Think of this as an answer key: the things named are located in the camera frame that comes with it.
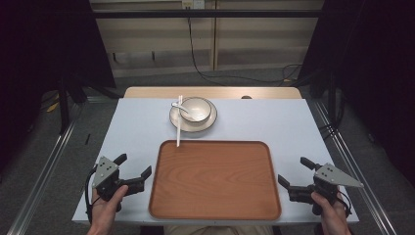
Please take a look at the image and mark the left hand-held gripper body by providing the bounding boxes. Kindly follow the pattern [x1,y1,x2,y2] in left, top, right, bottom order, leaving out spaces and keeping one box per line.
[92,156,145,212]

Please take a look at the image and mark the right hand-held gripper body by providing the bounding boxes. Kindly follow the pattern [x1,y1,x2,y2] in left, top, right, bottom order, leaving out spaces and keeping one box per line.
[288,163,365,216]

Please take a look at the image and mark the white chopstick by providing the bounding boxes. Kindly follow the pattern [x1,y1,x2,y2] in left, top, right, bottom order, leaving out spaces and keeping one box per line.
[176,95,181,148]
[177,95,184,147]

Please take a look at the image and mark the brown wooden tray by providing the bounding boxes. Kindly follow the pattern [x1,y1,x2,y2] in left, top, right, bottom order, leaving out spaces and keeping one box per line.
[148,140,283,221]

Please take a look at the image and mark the white ceramic spoon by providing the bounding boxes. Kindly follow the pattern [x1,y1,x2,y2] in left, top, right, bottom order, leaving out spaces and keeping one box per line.
[170,101,197,121]

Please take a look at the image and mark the white plate with dark rim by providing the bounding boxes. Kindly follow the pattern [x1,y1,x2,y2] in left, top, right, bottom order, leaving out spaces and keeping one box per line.
[168,96,218,133]

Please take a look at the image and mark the white bowl with dark rim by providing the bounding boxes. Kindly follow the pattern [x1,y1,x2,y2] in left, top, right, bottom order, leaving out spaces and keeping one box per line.
[178,97,213,123]

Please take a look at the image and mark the person's right hand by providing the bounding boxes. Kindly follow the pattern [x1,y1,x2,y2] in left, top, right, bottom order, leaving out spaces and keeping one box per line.
[310,191,352,234]

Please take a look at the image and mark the person's left hand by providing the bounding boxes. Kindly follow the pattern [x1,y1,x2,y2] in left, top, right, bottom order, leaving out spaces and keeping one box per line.
[87,184,129,234]

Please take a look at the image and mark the white table cover sheet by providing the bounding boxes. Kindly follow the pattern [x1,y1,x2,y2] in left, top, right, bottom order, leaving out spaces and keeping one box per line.
[71,97,360,226]

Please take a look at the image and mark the black metal stand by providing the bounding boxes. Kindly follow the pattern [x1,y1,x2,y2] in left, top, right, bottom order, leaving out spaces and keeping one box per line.
[327,71,338,125]
[57,76,71,135]

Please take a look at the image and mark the light wooden table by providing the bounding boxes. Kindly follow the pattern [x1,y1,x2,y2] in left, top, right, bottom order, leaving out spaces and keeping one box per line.
[122,86,302,100]

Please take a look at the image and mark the person's beige trousers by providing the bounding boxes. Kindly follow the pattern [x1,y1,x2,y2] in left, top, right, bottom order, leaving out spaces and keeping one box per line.
[162,224,275,235]

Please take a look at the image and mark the yellow strip on floor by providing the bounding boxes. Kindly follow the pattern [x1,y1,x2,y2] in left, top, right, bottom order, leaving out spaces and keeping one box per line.
[46,93,61,114]

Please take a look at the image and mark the black curtain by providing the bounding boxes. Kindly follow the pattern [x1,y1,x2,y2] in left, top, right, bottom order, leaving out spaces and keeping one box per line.
[297,0,415,189]
[0,0,117,170]

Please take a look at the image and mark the black horizontal bar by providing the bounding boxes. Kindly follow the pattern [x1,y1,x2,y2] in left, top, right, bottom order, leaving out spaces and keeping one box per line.
[91,9,324,20]

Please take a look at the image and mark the metal floor rail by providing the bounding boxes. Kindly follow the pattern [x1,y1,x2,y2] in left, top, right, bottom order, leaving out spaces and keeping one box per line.
[313,99,398,235]
[6,97,86,235]

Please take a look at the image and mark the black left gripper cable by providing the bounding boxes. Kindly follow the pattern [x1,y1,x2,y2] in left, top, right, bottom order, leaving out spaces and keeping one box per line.
[84,165,99,224]

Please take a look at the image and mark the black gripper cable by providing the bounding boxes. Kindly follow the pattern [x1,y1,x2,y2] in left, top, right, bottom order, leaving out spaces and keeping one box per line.
[84,165,99,224]
[336,192,353,218]

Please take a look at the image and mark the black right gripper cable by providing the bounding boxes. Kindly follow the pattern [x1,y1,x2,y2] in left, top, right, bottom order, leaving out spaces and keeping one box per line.
[336,192,353,218]

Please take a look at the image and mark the black cable on floor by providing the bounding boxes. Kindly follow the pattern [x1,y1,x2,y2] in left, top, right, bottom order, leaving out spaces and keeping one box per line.
[186,17,303,85]

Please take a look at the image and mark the white wall socket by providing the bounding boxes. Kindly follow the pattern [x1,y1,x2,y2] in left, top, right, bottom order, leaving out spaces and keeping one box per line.
[181,0,206,10]

